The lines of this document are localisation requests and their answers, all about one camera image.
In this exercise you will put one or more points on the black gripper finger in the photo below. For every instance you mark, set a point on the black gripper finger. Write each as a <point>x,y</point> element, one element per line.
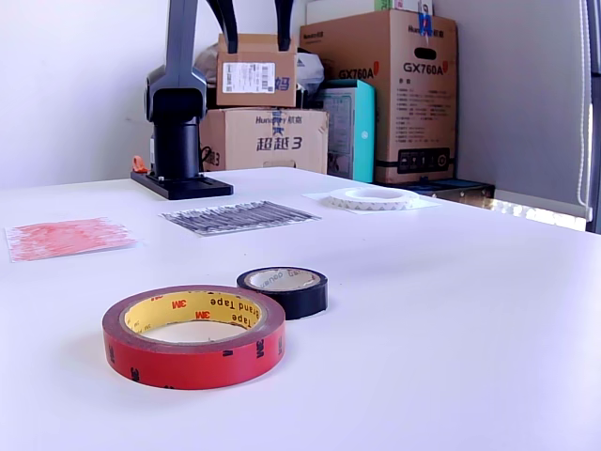
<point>231,28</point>
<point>285,23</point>

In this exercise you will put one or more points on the white tape roll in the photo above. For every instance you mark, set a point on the white tape roll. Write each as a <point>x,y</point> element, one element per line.
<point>338,202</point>

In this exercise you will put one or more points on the black tape roll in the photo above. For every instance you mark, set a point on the black tape roll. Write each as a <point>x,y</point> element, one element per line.
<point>310,300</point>

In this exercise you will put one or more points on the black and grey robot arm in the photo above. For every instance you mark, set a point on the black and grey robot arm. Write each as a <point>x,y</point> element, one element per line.
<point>176,141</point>

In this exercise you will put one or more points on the red 3M tape roll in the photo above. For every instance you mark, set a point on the red 3M tape roll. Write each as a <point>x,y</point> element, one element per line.
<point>188,362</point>

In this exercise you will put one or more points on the cardboard box with shipping label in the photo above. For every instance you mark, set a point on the cardboard box with shipping label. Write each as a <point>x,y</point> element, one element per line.
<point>258,47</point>

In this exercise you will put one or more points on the grey plastic bag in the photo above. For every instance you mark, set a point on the grey plastic bag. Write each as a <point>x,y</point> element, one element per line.
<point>209,61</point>

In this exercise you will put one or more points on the white plastic bag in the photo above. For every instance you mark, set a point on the white plastic bag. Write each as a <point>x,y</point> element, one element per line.
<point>310,70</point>

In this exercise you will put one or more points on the flat white box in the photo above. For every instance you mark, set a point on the flat white box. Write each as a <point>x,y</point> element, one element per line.
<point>338,11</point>

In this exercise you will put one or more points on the green and white box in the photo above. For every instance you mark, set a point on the green and white box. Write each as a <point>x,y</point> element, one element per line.
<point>384,4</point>

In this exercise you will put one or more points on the Huntkey cardboard box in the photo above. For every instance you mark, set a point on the Huntkey cardboard box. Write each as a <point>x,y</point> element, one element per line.
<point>244,141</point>

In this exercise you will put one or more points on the white packet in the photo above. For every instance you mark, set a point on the white packet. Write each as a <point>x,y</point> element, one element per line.
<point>413,5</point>

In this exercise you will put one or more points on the teal product box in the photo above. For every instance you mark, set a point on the teal product box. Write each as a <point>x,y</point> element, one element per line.
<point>364,131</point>

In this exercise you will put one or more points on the large GX760A cardboard box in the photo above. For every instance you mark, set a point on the large GX760A cardboard box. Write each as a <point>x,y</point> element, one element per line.
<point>413,117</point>

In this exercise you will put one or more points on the orange clamp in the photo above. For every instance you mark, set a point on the orange clamp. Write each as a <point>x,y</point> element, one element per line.
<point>137,164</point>

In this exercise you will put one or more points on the blank white paper sheet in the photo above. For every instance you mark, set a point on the blank white paper sheet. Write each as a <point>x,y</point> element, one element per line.
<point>314,197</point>

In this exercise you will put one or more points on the black scribbled paper sheet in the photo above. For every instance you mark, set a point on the black scribbled paper sheet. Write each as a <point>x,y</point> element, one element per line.
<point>244,217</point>

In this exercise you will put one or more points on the grey roller blind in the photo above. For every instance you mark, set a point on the grey roller blind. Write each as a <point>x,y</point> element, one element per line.
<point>516,94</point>

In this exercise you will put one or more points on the red scribbled paper sheet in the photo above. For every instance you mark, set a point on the red scribbled paper sheet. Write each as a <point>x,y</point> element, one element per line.
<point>70,237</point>

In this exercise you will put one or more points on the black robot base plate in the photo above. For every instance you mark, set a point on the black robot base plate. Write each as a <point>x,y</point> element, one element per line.
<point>197,188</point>

